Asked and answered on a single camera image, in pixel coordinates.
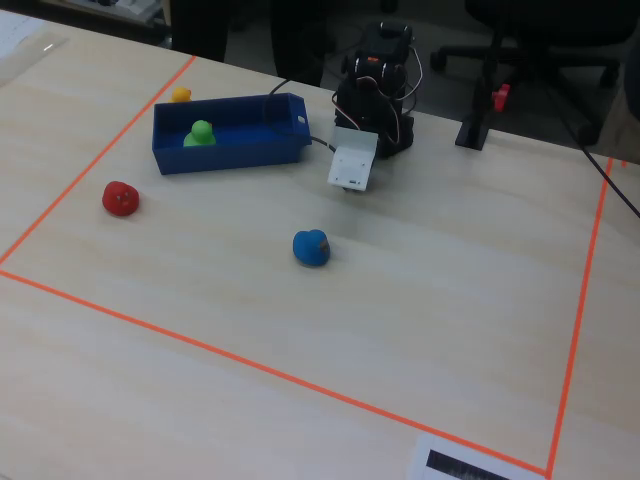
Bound black table clamp stand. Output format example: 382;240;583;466
454;64;502;152

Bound red white servo wires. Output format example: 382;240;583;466
349;43;424;147

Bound red rubber duck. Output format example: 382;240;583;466
101;180;141;218

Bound blue rubber duck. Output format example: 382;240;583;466
292;228;332;267

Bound orange tape border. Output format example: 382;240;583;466
0;54;629;479

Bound dark upright panel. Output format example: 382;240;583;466
268;0;332;87
169;0;232;65

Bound blue rectangular box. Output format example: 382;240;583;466
152;92;312;177

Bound green rubber duck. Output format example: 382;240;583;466
182;118;218;148

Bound clear plastic sheet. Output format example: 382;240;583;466
0;9;69;89

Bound black camera cable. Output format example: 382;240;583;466
262;77;337;152

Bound black office chair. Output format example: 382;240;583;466
429;0;627;147

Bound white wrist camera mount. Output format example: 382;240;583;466
326;126;380;194

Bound long black table cable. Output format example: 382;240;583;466
544;94;640;220

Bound white paper with black stripe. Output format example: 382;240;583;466
406;433;547;480

